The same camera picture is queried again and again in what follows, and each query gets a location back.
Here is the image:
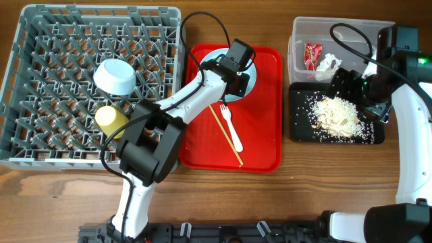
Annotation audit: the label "rice and food scraps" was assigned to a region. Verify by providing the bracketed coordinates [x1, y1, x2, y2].
[294, 92, 375, 144]

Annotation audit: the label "white tissue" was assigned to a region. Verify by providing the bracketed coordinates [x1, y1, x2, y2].
[315, 53, 342, 81]

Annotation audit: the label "wooden chopstick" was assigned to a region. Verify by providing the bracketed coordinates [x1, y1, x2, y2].
[209, 105, 244, 167]

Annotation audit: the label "red snack wrapper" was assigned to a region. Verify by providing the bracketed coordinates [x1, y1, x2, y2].
[303, 43, 323, 71]

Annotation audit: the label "small light blue bowl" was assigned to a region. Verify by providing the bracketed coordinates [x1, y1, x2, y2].
[93, 59, 136, 95]

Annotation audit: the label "yellow plastic cup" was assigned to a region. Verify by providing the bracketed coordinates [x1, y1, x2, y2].
[94, 106, 129, 137]

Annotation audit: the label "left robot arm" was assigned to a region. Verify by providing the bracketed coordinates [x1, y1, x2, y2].
[107, 39, 257, 242]

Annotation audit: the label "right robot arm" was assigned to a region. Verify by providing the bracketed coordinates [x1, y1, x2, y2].
[318, 24, 431, 242]

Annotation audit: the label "grey dishwasher rack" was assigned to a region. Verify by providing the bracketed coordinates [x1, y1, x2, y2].
[1, 5, 185, 171]

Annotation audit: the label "white plastic fork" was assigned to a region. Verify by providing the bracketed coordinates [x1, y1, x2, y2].
[220, 103, 244, 152]

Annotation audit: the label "black tray bin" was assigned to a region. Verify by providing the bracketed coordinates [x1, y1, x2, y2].
[288, 82, 385, 144]

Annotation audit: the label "red plastic tray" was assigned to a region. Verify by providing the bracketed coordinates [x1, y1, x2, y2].
[180, 46, 284, 173]

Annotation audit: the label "clear plastic bin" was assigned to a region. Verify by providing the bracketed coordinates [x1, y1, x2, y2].
[287, 16, 396, 85]

